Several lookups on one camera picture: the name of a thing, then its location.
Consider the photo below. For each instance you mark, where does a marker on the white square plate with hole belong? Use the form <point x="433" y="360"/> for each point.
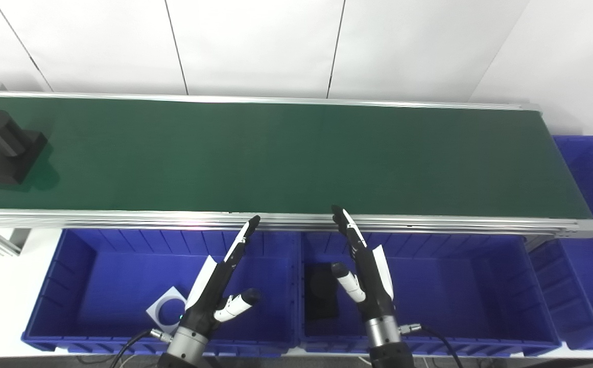
<point x="159" y="316"/>

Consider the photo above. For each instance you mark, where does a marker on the black cylinder block part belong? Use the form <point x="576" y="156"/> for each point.
<point x="321" y="301"/>
<point x="10" y="148"/>

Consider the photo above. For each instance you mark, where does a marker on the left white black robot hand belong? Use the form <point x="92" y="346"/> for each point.
<point x="209" y="296"/>

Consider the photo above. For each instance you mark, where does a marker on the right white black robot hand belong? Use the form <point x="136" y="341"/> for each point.
<point x="375" y="286"/>

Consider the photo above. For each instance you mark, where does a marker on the green conveyor belt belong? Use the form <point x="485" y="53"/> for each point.
<point x="296" y="158"/>
<point x="429" y="224"/>

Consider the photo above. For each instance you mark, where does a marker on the blue plastic bin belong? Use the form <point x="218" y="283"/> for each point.
<point x="592" y="266"/>
<point x="454" y="291"/>
<point x="117" y="286"/>

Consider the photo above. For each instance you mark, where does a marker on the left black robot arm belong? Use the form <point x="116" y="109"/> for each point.
<point x="186" y="347"/>

